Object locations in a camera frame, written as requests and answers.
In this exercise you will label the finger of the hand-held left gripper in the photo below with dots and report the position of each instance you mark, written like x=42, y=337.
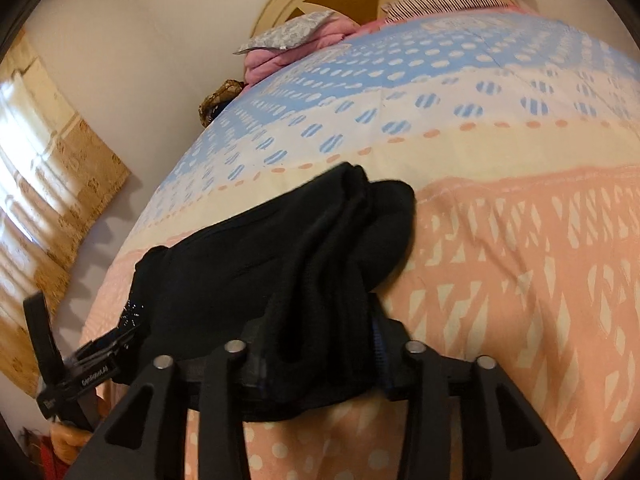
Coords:
x=102, y=352

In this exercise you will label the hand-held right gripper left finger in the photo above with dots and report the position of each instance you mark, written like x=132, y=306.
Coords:
x=225, y=375

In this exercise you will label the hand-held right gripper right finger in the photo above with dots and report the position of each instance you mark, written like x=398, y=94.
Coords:
x=382, y=360

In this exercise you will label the black pants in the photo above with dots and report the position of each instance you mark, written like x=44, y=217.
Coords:
x=310, y=280

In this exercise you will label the person's left hand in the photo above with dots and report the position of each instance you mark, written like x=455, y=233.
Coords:
x=75, y=437

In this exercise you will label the beige floral curtain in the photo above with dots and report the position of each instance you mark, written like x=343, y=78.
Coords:
x=45, y=185

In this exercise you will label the bed with dotted bedsheet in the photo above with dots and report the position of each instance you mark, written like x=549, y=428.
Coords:
x=475, y=210

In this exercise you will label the folded pink blanket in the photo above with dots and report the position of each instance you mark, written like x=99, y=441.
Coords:
x=310, y=50

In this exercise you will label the grey floral pillow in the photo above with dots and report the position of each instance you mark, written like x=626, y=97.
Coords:
x=290, y=32

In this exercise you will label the striped pillow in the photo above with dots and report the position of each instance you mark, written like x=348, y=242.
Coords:
x=440, y=2

